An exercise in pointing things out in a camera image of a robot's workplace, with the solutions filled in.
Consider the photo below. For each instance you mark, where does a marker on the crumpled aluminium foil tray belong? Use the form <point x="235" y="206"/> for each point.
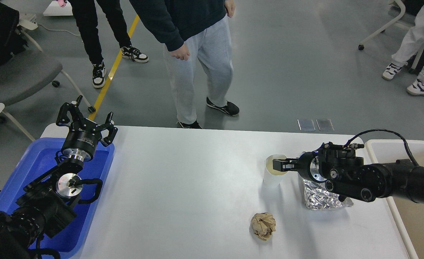
<point x="314" y="196"/>

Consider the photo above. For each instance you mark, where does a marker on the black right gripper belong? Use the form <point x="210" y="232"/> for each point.
<point x="307" y="167"/>

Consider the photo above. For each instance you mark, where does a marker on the blue plastic bin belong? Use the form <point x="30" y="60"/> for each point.
<point x="38" y="159"/>

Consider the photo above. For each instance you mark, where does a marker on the grey office chair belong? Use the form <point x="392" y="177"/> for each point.
<point x="25" y="68"/>

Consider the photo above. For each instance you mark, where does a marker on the white paper cup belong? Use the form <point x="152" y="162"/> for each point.
<point x="272" y="177"/>

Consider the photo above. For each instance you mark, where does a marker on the white plastic bin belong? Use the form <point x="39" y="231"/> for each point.
<point x="412" y="214"/>

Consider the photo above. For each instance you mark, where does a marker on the right metal floor plate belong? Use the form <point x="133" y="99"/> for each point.
<point x="325" y="125"/>

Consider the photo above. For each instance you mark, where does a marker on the white chair at right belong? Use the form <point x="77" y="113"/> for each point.
<point x="401" y="19"/>

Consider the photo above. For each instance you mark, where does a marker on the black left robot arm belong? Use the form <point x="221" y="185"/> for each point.
<point x="47" y="206"/>

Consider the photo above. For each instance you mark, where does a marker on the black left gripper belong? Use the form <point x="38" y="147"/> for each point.
<point x="81" y="141"/>

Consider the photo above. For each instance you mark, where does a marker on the person in grey sweatpants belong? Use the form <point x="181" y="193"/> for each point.
<point x="193" y="30"/>

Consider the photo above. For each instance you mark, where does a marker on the left metal floor plate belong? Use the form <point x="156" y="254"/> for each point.
<point x="306" y="125"/>

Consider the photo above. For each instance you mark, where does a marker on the crumpled brown paper ball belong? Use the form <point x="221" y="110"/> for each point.
<point x="263" y="225"/>

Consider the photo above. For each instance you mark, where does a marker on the metal floor plate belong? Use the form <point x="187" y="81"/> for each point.
<point x="325" y="125"/>
<point x="306" y="125"/>

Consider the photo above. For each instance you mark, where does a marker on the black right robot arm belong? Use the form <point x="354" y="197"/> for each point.
<point x="333" y="175"/>

